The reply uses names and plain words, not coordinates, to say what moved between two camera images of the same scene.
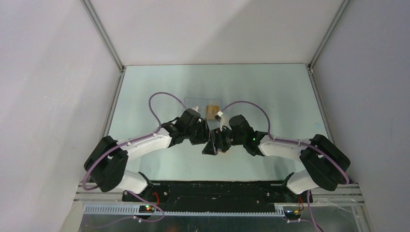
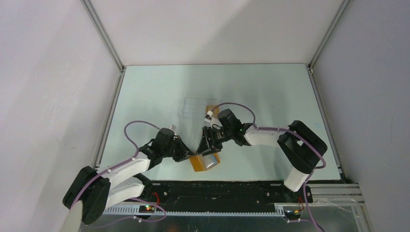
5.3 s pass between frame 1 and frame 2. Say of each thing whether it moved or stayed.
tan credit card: stayed
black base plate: stayed
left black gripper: moved
